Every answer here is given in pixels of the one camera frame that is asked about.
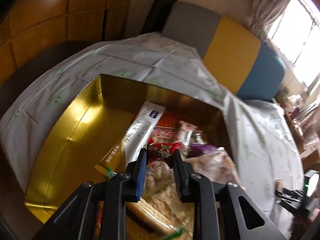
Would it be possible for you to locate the black rolled mat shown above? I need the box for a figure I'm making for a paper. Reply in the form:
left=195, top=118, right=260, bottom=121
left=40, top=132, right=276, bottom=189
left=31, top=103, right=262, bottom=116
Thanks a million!
left=140, top=0, right=180, bottom=34

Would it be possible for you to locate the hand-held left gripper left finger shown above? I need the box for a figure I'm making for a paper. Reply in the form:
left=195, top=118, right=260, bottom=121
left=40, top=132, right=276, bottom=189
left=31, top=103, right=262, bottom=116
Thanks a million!
left=32, top=148, right=148, bottom=240

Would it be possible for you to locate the gold tin box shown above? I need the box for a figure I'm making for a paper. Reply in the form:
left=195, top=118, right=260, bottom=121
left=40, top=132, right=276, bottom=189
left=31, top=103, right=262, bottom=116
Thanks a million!
left=24, top=74, right=237, bottom=240

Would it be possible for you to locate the yellow wafer packet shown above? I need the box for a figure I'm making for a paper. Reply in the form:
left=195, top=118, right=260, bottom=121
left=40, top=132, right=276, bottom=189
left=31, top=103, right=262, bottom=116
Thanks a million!
left=126, top=200, right=187, bottom=240

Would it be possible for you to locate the grey yellow blue chair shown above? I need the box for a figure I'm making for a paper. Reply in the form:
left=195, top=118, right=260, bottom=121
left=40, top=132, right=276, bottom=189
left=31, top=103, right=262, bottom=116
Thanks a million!
left=161, top=1, right=287, bottom=103

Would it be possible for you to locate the white patterned tablecloth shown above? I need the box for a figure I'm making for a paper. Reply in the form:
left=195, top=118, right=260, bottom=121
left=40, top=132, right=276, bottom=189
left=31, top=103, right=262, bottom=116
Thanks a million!
left=0, top=31, right=304, bottom=240

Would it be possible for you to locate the floral curtain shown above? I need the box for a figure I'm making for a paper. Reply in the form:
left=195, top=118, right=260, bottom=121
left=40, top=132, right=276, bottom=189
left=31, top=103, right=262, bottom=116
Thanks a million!
left=249, top=0, right=295, bottom=33

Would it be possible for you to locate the wooden wardrobe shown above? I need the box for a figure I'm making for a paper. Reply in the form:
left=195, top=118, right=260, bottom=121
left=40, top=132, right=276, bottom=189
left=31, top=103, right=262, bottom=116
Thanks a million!
left=0, top=0, right=135, bottom=80

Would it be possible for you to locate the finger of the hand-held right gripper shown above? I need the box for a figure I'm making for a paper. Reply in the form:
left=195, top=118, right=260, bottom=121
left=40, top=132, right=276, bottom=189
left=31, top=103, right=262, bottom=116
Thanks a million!
left=275, top=189, right=304, bottom=209

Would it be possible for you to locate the long white gold sachet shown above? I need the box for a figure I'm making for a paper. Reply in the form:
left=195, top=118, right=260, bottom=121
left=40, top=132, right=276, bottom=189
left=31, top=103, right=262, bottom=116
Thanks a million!
left=96, top=101, right=167, bottom=175

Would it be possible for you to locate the small white red candy packet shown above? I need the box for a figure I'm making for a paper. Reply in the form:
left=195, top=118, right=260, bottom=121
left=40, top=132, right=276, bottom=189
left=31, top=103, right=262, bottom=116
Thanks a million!
left=179, top=120, right=200, bottom=145

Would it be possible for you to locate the red rice cracker bag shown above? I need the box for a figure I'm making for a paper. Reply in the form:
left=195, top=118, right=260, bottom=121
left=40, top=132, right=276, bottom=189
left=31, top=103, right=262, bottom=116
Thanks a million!
left=147, top=112, right=198, bottom=200

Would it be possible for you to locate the red twisted candy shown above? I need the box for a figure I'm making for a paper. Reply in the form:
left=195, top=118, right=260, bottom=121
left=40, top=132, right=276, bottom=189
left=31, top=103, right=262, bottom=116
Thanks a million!
left=146, top=137, right=182, bottom=168

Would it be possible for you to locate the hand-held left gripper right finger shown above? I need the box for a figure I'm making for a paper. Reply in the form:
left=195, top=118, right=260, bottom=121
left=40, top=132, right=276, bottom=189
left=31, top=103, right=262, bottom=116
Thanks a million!
left=172, top=149, right=288, bottom=240

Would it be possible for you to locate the window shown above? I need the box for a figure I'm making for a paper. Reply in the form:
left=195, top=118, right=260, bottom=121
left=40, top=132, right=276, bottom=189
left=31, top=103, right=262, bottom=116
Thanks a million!
left=267, top=0, right=320, bottom=88

